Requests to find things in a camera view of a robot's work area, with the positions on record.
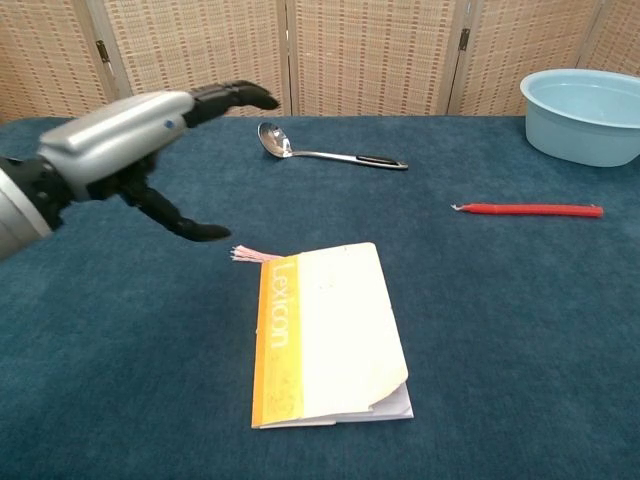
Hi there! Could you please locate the light blue white bookmark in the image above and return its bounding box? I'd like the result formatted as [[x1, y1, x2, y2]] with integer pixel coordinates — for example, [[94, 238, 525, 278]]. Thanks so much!
[[229, 244, 284, 264]]

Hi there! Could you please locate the teal table cloth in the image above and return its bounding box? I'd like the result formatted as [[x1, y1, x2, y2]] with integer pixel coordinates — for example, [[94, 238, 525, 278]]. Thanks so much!
[[0, 115, 640, 480]]

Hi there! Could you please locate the woven bamboo folding screen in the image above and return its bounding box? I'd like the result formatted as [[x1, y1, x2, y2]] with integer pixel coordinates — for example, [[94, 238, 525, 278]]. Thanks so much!
[[0, 0, 640, 126]]

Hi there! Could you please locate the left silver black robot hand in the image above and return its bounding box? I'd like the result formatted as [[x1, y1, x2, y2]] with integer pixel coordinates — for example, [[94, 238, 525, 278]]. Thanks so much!
[[37, 79, 281, 244]]

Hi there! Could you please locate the steel ladle black handle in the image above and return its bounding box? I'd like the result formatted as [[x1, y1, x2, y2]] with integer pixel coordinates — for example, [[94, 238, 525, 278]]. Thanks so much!
[[257, 121, 409, 172]]

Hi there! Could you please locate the red candle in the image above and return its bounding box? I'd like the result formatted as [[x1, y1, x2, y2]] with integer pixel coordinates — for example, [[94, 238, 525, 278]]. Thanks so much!
[[451, 201, 605, 220]]

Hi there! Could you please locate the light blue plastic basin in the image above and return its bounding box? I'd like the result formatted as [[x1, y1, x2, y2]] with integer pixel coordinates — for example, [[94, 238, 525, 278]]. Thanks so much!
[[518, 69, 640, 168]]

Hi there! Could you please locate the white lined notebook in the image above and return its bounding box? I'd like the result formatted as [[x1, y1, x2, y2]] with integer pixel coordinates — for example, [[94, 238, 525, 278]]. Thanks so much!
[[250, 242, 415, 430]]

